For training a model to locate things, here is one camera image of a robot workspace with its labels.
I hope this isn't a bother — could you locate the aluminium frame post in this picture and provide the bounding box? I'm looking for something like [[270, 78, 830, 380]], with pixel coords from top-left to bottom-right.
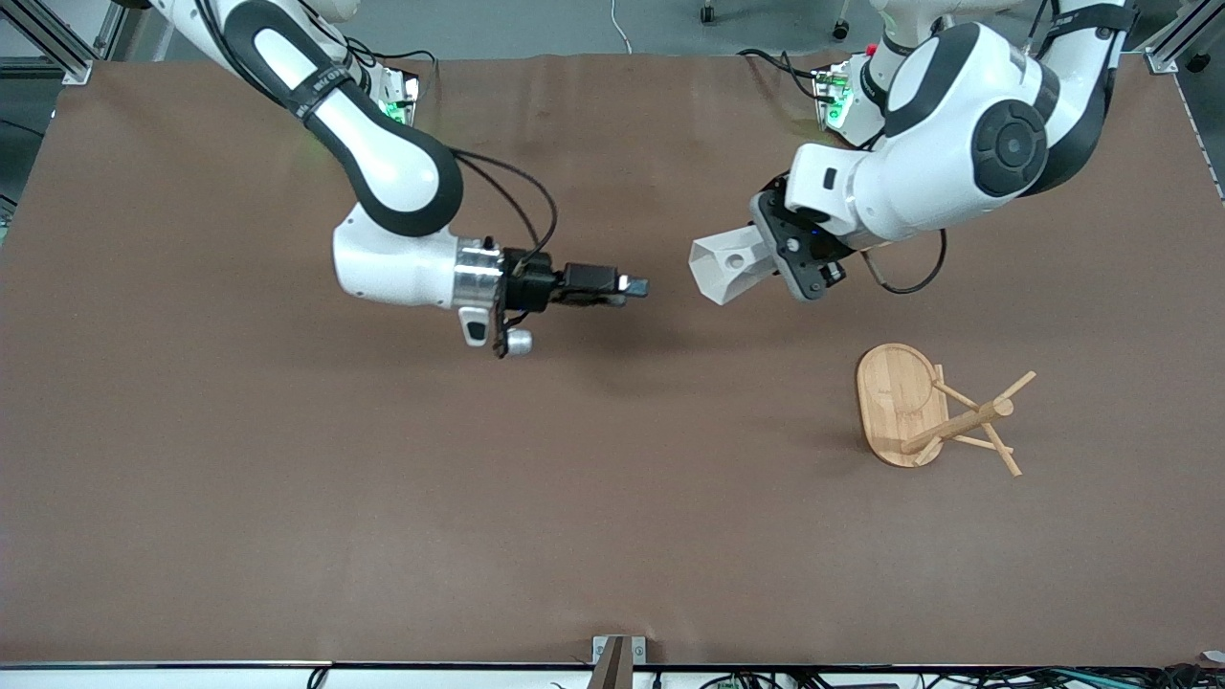
[[0, 0, 131, 86], [1145, 0, 1225, 76]]

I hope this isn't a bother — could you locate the black base cable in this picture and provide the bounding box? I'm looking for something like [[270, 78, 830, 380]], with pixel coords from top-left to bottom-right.
[[737, 48, 826, 102], [346, 36, 439, 99]]

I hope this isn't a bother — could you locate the black right base cable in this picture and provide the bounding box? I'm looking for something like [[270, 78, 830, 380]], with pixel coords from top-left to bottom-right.
[[346, 36, 439, 99]]

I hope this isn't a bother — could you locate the black left base cable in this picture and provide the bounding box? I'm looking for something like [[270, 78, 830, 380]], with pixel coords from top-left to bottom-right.
[[737, 48, 826, 102]]

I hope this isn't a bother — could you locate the wooden cup rack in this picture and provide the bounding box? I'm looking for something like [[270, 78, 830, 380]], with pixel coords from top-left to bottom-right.
[[855, 343, 1038, 478]]

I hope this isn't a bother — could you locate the brown table cover sheet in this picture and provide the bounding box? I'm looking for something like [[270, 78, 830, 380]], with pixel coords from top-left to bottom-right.
[[0, 53, 1225, 668]]

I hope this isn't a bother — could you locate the cable bundle under table edge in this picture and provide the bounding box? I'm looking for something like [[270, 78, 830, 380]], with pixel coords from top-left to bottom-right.
[[699, 664, 1225, 689]]

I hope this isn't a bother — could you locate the metal bracket with post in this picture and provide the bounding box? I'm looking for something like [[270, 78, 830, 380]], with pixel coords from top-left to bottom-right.
[[588, 634, 648, 689]]

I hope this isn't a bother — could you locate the white faceted cup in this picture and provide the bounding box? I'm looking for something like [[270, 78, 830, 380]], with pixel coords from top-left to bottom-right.
[[688, 228, 782, 306]]

